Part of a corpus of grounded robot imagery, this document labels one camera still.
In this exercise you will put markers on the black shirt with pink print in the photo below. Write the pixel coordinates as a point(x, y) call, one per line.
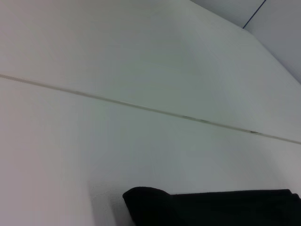
point(211, 208)

